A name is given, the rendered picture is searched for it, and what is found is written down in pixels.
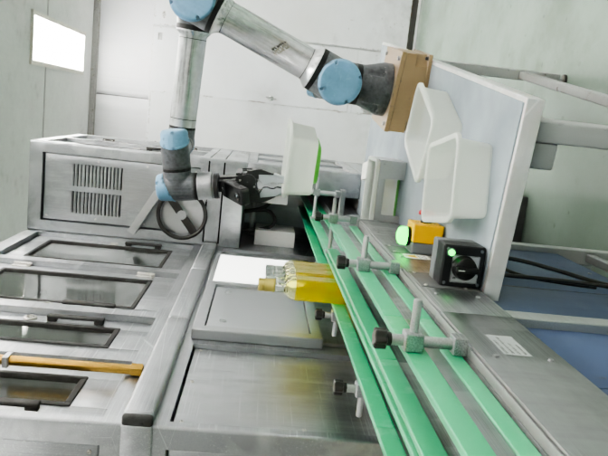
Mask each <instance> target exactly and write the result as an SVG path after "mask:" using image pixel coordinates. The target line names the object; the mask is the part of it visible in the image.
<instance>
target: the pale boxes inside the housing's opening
mask: <svg viewBox="0 0 608 456"><path fill-rule="evenodd" d="M264 203H267V204H285V205H287V204H288V195H286V197H285V198H282V197H281V195H278V196H276V197H274V198H272V199H271V200H268V201H266V202H264ZM267 225H269V224H268V223H256V224H255V234H254V244H257V245H267V246H277V247H286V248H294V240H295V231H294V227H293V226H287V225H277V224H275V225H274V226H273V227H272V228H270V229H262V228H258V227H263V226H267Z"/></svg>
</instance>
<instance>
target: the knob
mask: <svg viewBox="0 0 608 456"><path fill-rule="evenodd" d="M451 272H452V274H453V275H454V276H455V277H456V278H458V279H460V280H471V279H472V278H473V277H474V276H475V275H479V274H480V270H479V269H477V265H476V263H475V261H474V260H473V259H472V258H471V257H469V256H465V255H462V256H459V257H457V258H456V259H455V260H454V261H453V263H452V265H451Z"/></svg>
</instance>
